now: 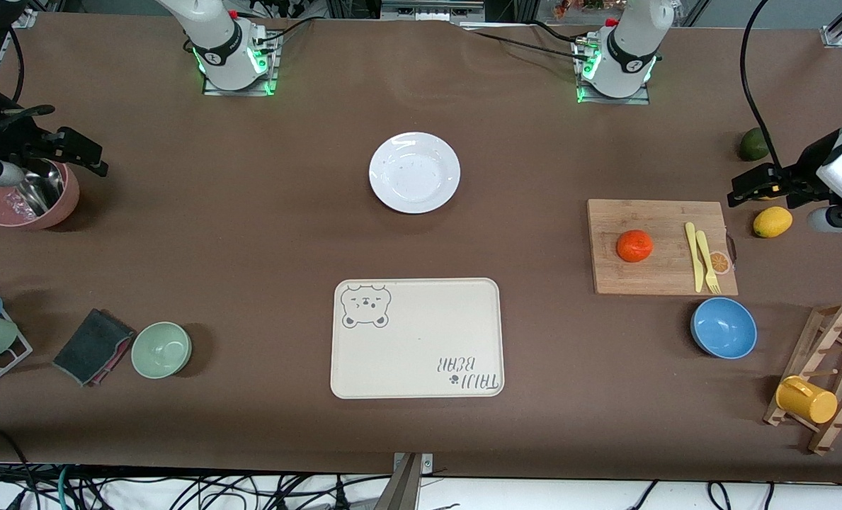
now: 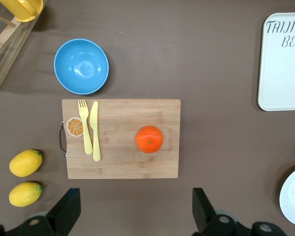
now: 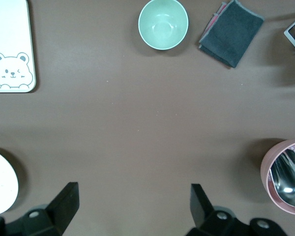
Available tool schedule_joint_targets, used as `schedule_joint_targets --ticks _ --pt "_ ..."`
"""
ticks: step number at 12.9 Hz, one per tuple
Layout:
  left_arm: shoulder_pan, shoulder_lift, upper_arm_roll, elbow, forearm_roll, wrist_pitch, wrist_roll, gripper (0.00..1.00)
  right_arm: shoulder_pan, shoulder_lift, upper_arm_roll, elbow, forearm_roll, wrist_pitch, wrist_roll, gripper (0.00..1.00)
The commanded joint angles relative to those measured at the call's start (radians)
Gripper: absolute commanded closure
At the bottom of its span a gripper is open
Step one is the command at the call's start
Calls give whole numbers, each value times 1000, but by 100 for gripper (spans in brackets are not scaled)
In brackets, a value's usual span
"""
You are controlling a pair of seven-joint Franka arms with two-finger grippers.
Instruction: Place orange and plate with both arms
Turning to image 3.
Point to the white round plate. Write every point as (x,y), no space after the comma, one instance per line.
(1,182)

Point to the cream bear print tray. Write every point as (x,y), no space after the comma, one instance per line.
(9,29)

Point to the pale green bowl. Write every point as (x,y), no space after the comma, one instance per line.
(163,23)

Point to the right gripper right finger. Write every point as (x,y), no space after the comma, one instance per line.
(199,206)

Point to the pink bowl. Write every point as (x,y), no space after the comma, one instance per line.
(266,169)

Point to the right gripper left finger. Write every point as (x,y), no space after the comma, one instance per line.
(64,204)

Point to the dark grey folded cloth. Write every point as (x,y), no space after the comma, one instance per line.
(232,34)

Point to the steel ladle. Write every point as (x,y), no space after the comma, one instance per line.
(288,182)

